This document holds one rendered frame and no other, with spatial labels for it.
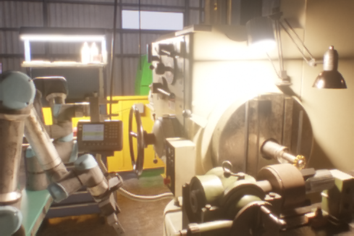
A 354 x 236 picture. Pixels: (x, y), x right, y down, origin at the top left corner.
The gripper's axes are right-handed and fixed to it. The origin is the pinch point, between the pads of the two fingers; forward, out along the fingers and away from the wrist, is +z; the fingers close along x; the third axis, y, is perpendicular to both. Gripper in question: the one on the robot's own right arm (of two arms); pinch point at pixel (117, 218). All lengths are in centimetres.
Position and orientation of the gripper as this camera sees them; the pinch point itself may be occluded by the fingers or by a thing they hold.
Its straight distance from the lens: 130.3
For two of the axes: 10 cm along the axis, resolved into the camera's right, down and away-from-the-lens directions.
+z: 3.5, 8.7, 3.6
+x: 2.9, 2.6, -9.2
